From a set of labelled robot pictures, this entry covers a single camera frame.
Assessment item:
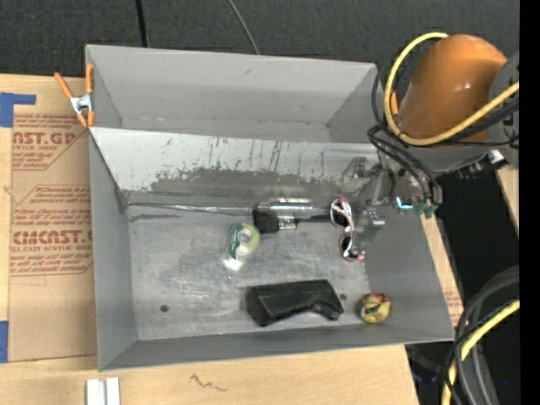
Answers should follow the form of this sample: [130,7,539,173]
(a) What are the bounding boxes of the yellow toy duck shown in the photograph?
[359,292,392,325]

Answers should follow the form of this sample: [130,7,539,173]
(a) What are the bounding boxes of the grey metal bin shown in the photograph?
[84,43,456,372]

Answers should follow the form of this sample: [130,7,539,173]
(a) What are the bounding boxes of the brown cardboard board, red print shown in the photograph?
[0,73,466,365]

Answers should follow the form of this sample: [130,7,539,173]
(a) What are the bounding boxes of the black pouch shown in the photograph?
[244,278,345,328]

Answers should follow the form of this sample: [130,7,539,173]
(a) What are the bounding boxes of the white-framed sunglasses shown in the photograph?
[330,197,367,264]

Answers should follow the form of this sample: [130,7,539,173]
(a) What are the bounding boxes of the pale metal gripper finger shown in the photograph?
[341,156,373,195]
[356,210,386,262]

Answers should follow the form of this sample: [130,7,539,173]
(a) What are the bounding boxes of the black and silver tool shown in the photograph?
[251,199,316,235]

